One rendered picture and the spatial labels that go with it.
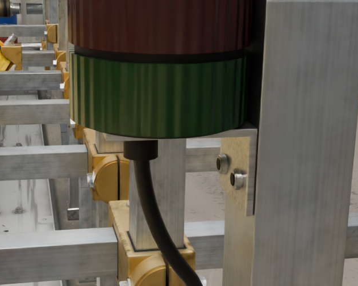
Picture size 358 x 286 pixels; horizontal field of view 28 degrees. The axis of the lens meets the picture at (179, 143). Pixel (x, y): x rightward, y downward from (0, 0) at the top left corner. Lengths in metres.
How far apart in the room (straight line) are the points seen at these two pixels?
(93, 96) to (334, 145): 0.08
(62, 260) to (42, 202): 1.07
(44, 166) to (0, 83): 0.50
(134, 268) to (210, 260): 0.09
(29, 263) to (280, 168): 0.34
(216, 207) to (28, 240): 2.82
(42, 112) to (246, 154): 0.81
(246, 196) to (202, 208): 3.11
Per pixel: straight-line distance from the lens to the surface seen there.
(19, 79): 1.28
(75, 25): 0.22
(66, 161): 0.79
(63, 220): 1.30
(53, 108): 1.03
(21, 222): 1.52
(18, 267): 0.56
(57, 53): 1.47
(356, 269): 2.86
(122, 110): 0.21
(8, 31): 2.02
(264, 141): 0.24
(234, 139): 0.25
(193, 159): 0.81
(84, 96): 0.22
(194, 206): 3.37
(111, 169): 0.73
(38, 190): 1.71
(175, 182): 0.50
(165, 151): 0.49
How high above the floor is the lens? 1.18
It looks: 15 degrees down
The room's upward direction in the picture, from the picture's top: 1 degrees clockwise
